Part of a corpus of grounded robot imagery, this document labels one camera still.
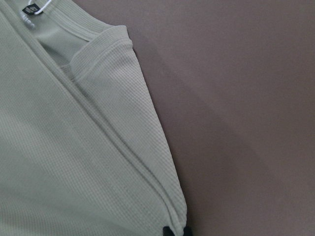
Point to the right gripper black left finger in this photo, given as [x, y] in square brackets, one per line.
[167, 231]

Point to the olive green long-sleeve shirt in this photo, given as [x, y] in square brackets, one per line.
[82, 150]

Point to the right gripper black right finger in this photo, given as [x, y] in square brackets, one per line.
[187, 231]

